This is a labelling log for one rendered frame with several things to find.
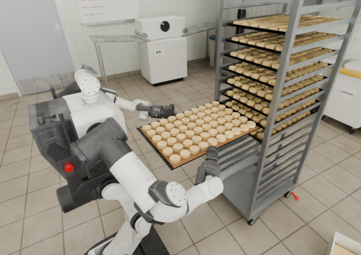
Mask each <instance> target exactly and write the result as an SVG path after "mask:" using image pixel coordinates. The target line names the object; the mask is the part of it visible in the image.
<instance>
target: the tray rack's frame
mask: <svg viewBox="0 0 361 255"><path fill-rule="evenodd" d="M322 2H323V0H318V2H317V5H319V4H322ZM289 6H290V3H287V4H284V6H283V11H282V13H284V12H288V10H289ZM360 14H361V0H357V3H356V6H355V9H354V11H353V14H352V17H351V20H350V22H349V26H348V29H347V31H346V34H345V37H344V39H343V42H342V45H341V48H340V51H339V53H338V56H337V59H336V62H335V65H334V67H333V70H332V73H331V75H330V79H329V82H328V84H327V87H326V90H325V92H324V95H323V98H322V101H321V104H320V107H319V110H318V112H317V115H316V118H315V120H314V123H313V126H312V129H311V132H310V135H309V137H308V140H307V143H306V146H305V149H304V151H303V154H302V157H301V160H300V163H299V165H298V168H297V171H296V173H295V176H294V179H290V180H288V181H287V182H286V183H284V184H282V185H281V186H280V187H279V188H277V189H276V190H274V191H273V192H272V193H270V194H269V195H267V196H266V197H265V198H263V199H262V200H261V201H259V202H258V203H256V204H255V205H254V209H253V212H252V217H251V219H253V221H252V224H253V223H255V222H256V220H257V217H259V216H260V215H259V213H260V212H261V211H263V210H264V209H265V208H266V207H268V206H269V205H271V204H272V203H273V202H275V201H276V200H277V199H279V198H280V197H281V196H282V195H284V194H285V193H286V192H288V191H289V194H288V196H289V195H291V193H290V192H291V191H292V190H294V189H295V187H294V186H295V185H297V182H298V180H299V177H300V174H301V172H302V169H303V166H304V164H305V161H306V158H307V156H308V153H309V150H310V148H311V145H312V143H313V140H314V137H315V134H316V131H317V129H318V126H319V124H320V121H321V118H322V116H323V113H324V110H325V108H326V105H327V102H328V100H329V97H330V94H331V92H332V89H333V87H334V84H335V81H336V78H337V75H338V73H339V70H340V68H341V65H342V62H343V60H344V57H345V54H346V51H347V49H348V46H349V44H350V41H351V38H352V36H353V33H354V31H355V28H356V25H357V23H358V19H359V17H360ZM258 159H259V157H258V156H257V155H256V154H255V155H253V156H251V157H250V158H248V159H246V160H244V161H243V162H241V163H239V164H238V165H236V166H234V167H232V168H230V169H229V170H227V171H225V172H223V173H222V174H220V180H221V181H222V183H223V191H222V193H221V195H222V196H223V197H224V198H225V199H226V200H227V201H228V202H229V203H230V204H231V205H232V206H234V207H235V208H236V209H237V210H238V211H239V212H240V213H241V214H242V215H243V216H244V217H245V218H246V214H247V209H245V206H247V205H248V204H249V202H248V201H247V200H246V199H247V198H249V197H250V196H251V194H250V193H248V191H249V190H251V189H252V185H251V184H250V182H252V181H253V180H254V178H255V177H254V176H253V175H252V173H254V172H255V171H256V169H257V167H256V166H254V164H255V163H257V162H258ZM276 165H277V163H276V164H274V165H273V166H271V167H269V168H268V169H266V170H265V171H263V172H262V175H263V174H264V173H266V172H268V171H269V170H271V169H272V168H274V167H275V166H276ZM278 171H279V170H278V169H277V170H276V171H275V172H273V173H271V174H270V175H268V176H267V177H265V178H264V179H262V180H261V181H260V183H261V182H263V181H264V180H266V179H268V178H269V177H270V176H272V175H273V174H275V173H276V172H278ZM282 174H284V173H281V174H280V175H279V176H277V177H275V178H274V179H272V180H271V181H270V182H268V183H267V184H265V185H264V186H262V187H261V188H259V189H258V191H259V190H261V189H262V188H264V187H265V186H266V185H268V184H269V183H271V182H273V181H274V180H275V179H277V178H278V177H280V176H281V175H282ZM287 177H288V176H286V177H285V178H287ZM285 178H283V179H282V180H284V179H285ZM282 180H280V181H279V182H281V181H282ZM279 182H277V183H276V184H274V185H273V186H272V187H270V188H269V189H271V188H273V187H274V186H275V185H277V184H278V183H279ZM269 189H267V190H266V191H265V192H267V191H268V190H269ZM265 192H263V193H262V194H264V193H265ZM262 194H260V195H259V196H258V197H260V196H261V195H262ZM258 197H256V199H257V198H258Z"/></svg>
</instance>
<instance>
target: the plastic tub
mask: <svg viewBox="0 0 361 255"><path fill-rule="evenodd" d="M326 255H361V244H360V243H358V242H356V241H354V240H352V239H350V238H348V237H346V236H345V235H343V234H340V233H339V232H337V231H336V232H335V235H334V236H333V238H332V240H331V241H330V243H329V245H328V249H327V254H326Z"/></svg>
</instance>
